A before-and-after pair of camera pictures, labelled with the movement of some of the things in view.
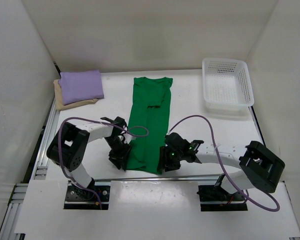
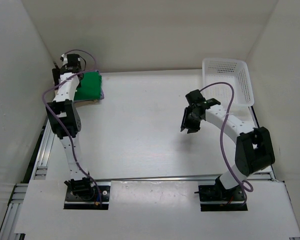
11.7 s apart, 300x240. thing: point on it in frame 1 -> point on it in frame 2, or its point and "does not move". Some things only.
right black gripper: (166, 158) -> (190, 122)
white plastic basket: (226, 85) does not move
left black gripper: (119, 155) -> (56, 75)
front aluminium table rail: (142, 180) does not move
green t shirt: (150, 108) -> (90, 87)
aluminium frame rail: (9, 225) does not move
